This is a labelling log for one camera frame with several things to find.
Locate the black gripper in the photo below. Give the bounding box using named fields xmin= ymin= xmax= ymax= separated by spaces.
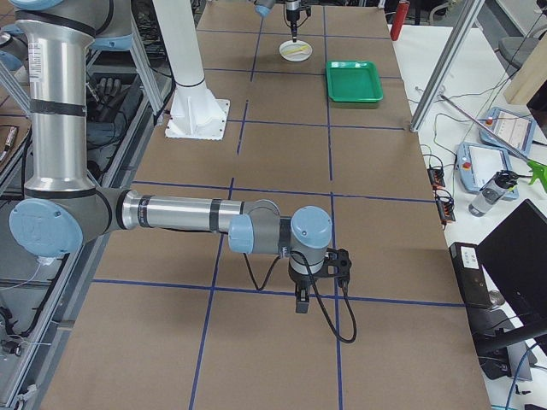
xmin=285 ymin=0 xmax=300 ymax=42
xmin=288 ymin=255 xmax=327 ymax=314

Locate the yellow plastic spoon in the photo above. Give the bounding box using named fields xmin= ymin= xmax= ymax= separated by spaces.
xmin=283 ymin=46 xmax=313 ymax=60

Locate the white round plate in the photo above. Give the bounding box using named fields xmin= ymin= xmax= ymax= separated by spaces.
xmin=279 ymin=40 xmax=313 ymax=62

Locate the green plastic tray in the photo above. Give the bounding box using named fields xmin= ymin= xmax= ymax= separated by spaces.
xmin=326 ymin=60 xmax=384 ymax=103

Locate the brown paper table cover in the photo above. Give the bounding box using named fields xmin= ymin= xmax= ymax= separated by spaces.
xmin=40 ymin=3 xmax=492 ymax=410

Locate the red cylinder tube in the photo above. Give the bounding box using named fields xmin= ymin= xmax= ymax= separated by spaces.
xmin=390 ymin=0 xmax=410 ymax=42

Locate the black mini computer box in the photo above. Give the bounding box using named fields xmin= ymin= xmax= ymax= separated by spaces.
xmin=449 ymin=242 xmax=505 ymax=310

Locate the black monitor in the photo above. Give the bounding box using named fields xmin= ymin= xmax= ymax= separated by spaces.
xmin=478 ymin=199 xmax=546 ymax=324

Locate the teach pendant near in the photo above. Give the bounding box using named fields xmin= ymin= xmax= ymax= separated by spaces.
xmin=456 ymin=142 xmax=512 ymax=194

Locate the teach pendant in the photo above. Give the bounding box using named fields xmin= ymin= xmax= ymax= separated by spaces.
xmin=479 ymin=107 xmax=537 ymax=155
xmin=456 ymin=142 xmax=512 ymax=194

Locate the grey office chair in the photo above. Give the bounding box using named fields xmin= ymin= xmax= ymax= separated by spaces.
xmin=494 ymin=26 xmax=546 ymax=79

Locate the clear water bottle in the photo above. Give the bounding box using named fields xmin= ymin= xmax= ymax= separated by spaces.
xmin=468 ymin=170 xmax=519 ymax=217

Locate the teach pendant far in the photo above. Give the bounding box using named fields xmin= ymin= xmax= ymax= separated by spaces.
xmin=479 ymin=107 xmax=537 ymax=155

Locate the black camera cable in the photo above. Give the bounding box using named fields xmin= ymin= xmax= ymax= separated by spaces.
xmin=243 ymin=251 xmax=357 ymax=343

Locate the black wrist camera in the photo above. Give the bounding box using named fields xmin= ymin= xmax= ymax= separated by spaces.
xmin=299 ymin=0 xmax=311 ymax=17
xmin=320 ymin=248 xmax=352 ymax=289

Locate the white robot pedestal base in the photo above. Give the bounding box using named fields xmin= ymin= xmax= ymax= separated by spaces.
xmin=153 ymin=0 xmax=230 ymax=140

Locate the metal grabber stick green handle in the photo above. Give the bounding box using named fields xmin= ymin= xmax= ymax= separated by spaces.
xmin=439 ymin=94 xmax=547 ymax=190

